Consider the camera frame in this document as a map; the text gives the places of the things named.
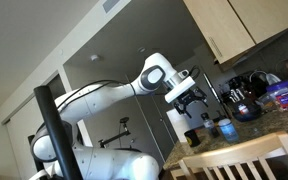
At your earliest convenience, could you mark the black mug yellow logo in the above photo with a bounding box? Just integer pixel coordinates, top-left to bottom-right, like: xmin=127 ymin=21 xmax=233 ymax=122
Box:
xmin=184 ymin=129 xmax=202 ymax=148

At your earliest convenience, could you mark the black capped spice bottle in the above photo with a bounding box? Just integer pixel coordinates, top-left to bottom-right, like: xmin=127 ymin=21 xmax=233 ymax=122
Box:
xmin=200 ymin=112 xmax=221 ymax=139

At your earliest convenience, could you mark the wooden chair back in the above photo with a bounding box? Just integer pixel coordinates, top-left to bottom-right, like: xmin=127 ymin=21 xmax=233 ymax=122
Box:
xmin=177 ymin=130 xmax=288 ymax=180

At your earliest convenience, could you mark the grey wall air vent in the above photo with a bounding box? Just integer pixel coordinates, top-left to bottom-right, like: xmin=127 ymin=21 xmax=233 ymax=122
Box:
xmin=102 ymin=0 xmax=122 ymax=14

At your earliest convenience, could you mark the plain light wood wall cabinet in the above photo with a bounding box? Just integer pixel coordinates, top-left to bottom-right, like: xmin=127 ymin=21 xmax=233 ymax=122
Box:
xmin=228 ymin=0 xmax=288 ymax=45

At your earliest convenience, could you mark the black coffee maker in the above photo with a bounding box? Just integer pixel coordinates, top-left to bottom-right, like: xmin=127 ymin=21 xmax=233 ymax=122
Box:
xmin=228 ymin=75 xmax=253 ymax=103

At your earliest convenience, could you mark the dark bowl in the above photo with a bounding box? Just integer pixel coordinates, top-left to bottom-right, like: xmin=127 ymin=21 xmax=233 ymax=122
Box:
xmin=231 ymin=99 xmax=264 ymax=123

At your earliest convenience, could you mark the tall black round pole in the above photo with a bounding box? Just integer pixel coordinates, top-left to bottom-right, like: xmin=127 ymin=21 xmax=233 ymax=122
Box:
xmin=33 ymin=85 xmax=84 ymax=180

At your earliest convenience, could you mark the white paper towel roll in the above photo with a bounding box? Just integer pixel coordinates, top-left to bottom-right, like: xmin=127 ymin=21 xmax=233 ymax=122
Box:
xmin=166 ymin=108 xmax=191 ymax=144

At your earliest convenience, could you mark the white blue pump bottle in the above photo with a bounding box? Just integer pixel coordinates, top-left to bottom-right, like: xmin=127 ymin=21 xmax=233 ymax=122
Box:
xmin=217 ymin=111 xmax=240 ymax=143

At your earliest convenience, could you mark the orange pill bottle white cap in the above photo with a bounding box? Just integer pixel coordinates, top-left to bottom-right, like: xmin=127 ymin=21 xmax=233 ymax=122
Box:
xmin=238 ymin=103 xmax=250 ymax=116

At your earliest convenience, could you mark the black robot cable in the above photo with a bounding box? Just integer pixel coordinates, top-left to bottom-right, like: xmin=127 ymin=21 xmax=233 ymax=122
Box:
xmin=55 ymin=65 xmax=202 ymax=111

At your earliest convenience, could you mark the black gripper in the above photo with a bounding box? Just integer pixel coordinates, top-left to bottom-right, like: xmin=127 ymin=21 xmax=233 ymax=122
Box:
xmin=173 ymin=87 xmax=209 ymax=120

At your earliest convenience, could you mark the white strap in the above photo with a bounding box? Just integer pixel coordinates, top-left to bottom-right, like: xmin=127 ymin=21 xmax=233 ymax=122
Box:
xmin=28 ymin=168 xmax=65 ymax=180

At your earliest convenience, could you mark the white smoke detector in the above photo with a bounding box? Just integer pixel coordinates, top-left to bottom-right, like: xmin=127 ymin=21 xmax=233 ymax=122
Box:
xmin=89 ymin=53 xmax=102 ymax=63

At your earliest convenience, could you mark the wall cabinet with vent slots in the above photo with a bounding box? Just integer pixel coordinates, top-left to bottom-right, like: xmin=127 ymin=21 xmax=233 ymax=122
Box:
xmin=183 ymin=0 xmax=257 ymax=65

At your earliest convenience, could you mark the clear jar purple lid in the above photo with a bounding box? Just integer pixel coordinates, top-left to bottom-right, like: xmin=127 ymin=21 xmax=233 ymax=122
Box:
xmin=266 ymin=80 xmax=288 ymax=113

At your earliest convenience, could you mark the white rimmed black appliance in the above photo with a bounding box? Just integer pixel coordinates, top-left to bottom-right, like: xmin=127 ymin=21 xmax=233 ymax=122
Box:
xmin=248 ymin=69 xmax=282 ymax=87

